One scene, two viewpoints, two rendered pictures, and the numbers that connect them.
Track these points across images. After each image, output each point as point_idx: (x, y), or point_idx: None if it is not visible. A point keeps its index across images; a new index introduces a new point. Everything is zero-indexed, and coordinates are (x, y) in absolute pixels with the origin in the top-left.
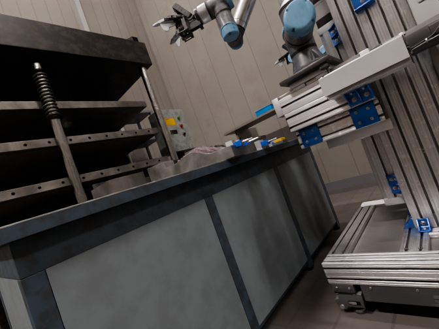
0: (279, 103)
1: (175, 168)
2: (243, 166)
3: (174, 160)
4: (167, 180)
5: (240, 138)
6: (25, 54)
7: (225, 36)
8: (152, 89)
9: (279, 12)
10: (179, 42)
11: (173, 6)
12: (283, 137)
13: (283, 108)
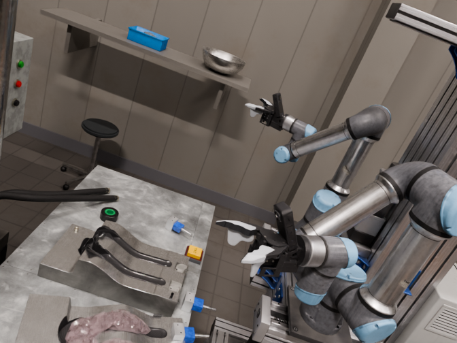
0: (267, 331)
1: None
2: None
3: (58, 331)
4: None
5: (173, 294)
6: None
7: (305, 303)
8: (13, 26)
9: (367, 306)
10: (234, 241)
11: (284, 217)
12: (201, 250)
13: (266, 338)
